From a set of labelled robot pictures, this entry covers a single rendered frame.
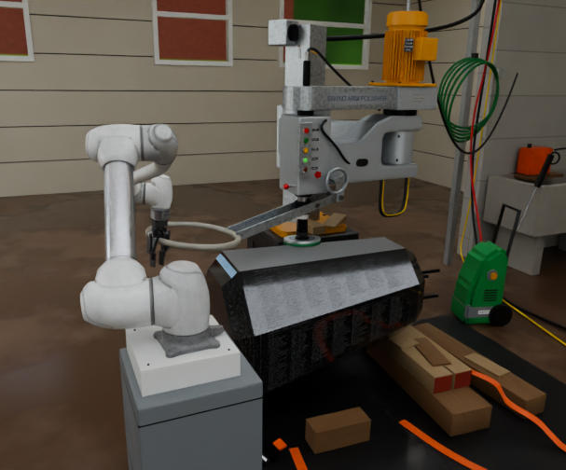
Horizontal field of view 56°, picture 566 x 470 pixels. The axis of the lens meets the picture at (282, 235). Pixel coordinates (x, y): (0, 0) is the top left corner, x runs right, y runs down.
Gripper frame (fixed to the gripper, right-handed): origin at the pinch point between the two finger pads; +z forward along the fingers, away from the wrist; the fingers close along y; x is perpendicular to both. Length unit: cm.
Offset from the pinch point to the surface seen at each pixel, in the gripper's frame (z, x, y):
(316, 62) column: -109, 3, 123
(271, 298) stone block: 12, -50, 30
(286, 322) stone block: 21, -60, 30
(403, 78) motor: -103, -57, 124
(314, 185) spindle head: -40, -37, 75
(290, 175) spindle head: -43, -25, 69
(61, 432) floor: 93, 26, -33
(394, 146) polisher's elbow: -64, -57, 128
